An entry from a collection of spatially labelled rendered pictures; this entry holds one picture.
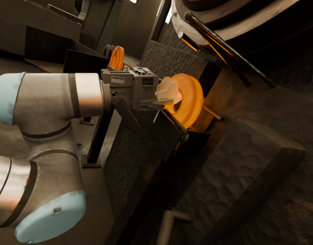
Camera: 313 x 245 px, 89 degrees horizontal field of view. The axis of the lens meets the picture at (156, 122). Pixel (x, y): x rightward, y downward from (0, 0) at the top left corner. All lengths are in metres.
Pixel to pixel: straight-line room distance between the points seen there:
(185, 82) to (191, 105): 0.07
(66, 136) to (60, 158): 0.06
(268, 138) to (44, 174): 0.32
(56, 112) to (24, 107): 0.04
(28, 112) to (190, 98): 0.32
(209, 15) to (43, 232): 0.46
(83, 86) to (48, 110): 0.07
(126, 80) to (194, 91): 0.16
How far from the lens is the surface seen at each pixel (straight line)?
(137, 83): 0.34
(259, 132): 0.26
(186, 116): 0.39
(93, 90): 0.32
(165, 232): 0.31
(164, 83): 0.42
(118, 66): 1.02
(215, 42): 0.31
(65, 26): 2.71
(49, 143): 0.37
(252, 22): 0.33
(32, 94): 0.33
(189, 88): 0.41
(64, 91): 0.32
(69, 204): 0.29
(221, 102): 0.42
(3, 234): 0.96
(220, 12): 0.37
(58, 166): 0.32
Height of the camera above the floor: 0.83
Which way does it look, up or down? 22 degrees down
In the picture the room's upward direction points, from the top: 25 degrees clockwise
